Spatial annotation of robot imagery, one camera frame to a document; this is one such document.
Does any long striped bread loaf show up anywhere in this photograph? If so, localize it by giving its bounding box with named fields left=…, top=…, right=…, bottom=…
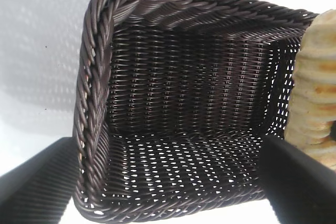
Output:
left=285, top=10, right=336, bottom=169

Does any dark brown wicker basket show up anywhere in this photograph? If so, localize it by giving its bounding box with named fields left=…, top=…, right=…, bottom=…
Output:
left=72, top=0, right=320, bottom=224

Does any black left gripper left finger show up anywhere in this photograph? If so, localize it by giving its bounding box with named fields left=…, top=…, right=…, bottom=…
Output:
left=0, top=136, right=79, bottom=224

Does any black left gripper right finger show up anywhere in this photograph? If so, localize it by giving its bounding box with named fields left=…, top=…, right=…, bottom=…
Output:
left=264, top=136, right=336, bottom=224

